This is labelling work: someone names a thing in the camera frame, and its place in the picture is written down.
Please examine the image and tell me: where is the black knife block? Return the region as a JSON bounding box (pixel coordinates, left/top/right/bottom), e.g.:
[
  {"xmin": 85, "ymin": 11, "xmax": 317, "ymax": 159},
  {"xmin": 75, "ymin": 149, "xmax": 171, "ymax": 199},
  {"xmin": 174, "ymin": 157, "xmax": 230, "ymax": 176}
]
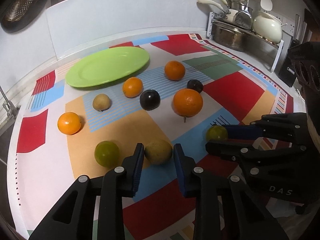
[{"xmin": 278, "ymin": 39, "xmax": 304, "ymax": 89}]

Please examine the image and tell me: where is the steel pot under rack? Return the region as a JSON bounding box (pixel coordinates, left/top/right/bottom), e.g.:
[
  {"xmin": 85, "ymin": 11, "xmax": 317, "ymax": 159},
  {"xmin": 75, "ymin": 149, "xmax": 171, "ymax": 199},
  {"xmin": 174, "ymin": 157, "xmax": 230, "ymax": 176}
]
[{"xmin": 212, "ymin": 22, "xmax": 250, "ymax": 52}]

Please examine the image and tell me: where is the white dish rack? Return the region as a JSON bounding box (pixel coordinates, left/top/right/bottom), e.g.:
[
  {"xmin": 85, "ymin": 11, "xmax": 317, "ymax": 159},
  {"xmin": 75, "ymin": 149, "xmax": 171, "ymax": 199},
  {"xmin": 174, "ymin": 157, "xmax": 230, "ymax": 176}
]
[{"xmin": 206, "ymin": 12, "xmax": 284, "ymax": 73}]

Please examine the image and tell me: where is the white rice spoon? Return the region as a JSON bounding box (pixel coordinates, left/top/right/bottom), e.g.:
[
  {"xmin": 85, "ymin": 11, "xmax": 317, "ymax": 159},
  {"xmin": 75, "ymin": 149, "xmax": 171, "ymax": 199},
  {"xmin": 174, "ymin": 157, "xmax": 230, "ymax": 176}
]
[{"xmin": 260, "ymin": 0, "xmax": 273, "ymax": 11}]

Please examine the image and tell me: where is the cream ceramic pot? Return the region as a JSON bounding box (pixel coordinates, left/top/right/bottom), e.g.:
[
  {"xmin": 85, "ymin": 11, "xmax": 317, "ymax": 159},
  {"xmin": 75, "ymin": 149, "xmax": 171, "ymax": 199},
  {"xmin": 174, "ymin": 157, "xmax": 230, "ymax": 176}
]
[{"xmin": 253, "ymin": 11, "xmax": 287, "ymax": 44}]

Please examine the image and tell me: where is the steel skimmer ladle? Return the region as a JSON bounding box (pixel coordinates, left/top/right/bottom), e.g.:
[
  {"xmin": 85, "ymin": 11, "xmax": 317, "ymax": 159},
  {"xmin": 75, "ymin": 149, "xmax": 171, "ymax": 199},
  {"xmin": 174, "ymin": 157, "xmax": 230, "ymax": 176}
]
[{"xmin": 233, "ymin": 0, "xmax": 253, "ymax": 30}]

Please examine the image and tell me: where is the brown kiwi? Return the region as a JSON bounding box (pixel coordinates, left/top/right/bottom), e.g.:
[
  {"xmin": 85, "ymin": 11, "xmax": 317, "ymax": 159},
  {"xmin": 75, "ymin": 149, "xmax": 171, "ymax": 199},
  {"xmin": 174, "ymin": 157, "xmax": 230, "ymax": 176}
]
[
  {"xmin": 145, "ymin": 139, "xmax": 172, "ymax": 165},
  {"xmin": 92, "ymin": 94, "xmax": 111, "ymax": 112}
]

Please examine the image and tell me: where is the bronze perforated strainer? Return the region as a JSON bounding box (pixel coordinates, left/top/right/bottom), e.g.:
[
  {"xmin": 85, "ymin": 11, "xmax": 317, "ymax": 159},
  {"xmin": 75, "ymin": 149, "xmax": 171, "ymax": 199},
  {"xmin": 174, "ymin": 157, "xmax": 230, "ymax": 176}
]
[{"xmin": 3, "ymin": 0, "xmax": 37, "ymax": 22}]

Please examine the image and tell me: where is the colourful patterned table mat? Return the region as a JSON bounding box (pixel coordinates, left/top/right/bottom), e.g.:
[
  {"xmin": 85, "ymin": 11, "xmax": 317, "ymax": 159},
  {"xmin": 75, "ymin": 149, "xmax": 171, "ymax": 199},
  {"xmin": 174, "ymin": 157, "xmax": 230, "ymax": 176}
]
[{"xmin": 8, "ymin": 34, "xmax": 293, "ymax": 238}]

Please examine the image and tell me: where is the cream handled saucepan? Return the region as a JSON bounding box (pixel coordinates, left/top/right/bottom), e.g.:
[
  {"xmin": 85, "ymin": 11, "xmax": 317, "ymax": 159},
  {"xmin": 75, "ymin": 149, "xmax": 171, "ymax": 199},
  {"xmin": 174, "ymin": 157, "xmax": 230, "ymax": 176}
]
[{"xmin": 197, "ymin": 0, "xmax": 247, "ymax": 24}]

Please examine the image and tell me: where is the green lime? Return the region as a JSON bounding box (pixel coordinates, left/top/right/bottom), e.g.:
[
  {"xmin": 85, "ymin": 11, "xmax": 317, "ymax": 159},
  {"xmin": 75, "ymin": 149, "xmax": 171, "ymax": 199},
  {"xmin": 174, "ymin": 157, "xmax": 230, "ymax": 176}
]
[
  {"xmin": 206, "ymin": 125, "xmax": 228, "ymax": 141},
  {"xmin": 94, "ymin": 141, "xmax": 120, "ymax": 168}
]

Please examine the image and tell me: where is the chrome kitchen faucet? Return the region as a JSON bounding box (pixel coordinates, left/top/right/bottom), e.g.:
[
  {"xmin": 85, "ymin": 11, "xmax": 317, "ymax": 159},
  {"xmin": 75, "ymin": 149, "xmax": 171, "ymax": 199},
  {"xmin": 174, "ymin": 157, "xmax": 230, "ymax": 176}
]
[{"xmin": 1, "ymin": 88, "xmax": 20, "ymax": 129}]

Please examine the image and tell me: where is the large orange with stem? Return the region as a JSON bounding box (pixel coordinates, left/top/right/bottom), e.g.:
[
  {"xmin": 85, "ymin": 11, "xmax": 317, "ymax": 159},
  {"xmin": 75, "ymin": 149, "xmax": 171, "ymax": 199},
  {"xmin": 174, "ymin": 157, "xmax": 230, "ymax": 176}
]
[{"xmin": 172, "ymin": 88, "xmax": 203, "ymax": 119}]

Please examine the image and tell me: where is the green plate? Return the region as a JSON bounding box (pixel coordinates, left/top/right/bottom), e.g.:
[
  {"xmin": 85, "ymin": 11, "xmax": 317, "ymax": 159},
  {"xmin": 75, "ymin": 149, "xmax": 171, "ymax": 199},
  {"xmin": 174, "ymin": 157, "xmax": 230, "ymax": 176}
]
[{"xmin": 65, "ymin": 46, "xmax": 150, "ymax": 88}]

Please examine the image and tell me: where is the dark plum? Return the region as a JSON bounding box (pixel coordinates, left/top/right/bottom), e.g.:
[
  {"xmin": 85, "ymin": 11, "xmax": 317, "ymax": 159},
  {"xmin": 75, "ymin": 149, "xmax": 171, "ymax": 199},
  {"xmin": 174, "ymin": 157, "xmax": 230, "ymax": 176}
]
[
  {"xmin": 187, "ymin": 79, "xmax": 203, "ymax": 93},
  {"xmin": 139, "ymin": 89, "xmax": 161, "ymax": 111}
]

